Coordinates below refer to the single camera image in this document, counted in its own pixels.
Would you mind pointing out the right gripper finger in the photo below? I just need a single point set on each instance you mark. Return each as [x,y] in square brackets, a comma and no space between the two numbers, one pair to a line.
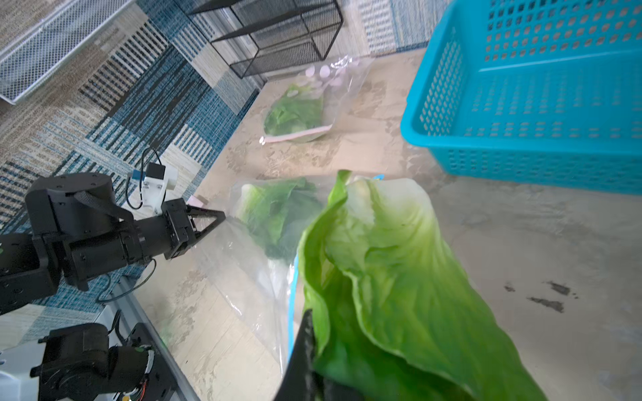
[300,381]

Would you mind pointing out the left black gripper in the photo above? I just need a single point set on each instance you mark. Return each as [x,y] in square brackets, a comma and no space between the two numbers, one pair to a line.
[185,222]

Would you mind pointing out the clear blue-zip bag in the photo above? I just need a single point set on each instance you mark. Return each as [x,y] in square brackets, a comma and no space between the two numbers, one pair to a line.
[263,292]

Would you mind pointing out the chinese cabbage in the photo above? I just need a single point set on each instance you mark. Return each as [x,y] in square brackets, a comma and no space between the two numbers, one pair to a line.
[394,314]
[276,212]

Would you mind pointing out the clear pink-zip lettuce bag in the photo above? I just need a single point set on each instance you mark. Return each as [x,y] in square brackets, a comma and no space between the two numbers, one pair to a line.
[340,81]

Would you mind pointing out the green lettuce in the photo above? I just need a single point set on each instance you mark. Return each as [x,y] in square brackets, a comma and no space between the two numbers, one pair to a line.
[300,108]

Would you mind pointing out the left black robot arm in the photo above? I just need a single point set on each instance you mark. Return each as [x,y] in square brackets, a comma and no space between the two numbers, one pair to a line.
[79,233]

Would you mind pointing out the teal plastic basket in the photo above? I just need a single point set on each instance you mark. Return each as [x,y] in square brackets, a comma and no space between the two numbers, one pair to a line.
[538,92]

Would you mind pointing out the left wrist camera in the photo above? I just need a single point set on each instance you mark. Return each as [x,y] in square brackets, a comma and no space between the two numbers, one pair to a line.
[155,182]

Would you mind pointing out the black wire shelf rack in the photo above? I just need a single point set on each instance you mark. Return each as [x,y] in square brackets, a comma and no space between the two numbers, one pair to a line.
[259,37]

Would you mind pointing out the white mesh wall basket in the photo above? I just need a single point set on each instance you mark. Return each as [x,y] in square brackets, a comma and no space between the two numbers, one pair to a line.
[33,57]

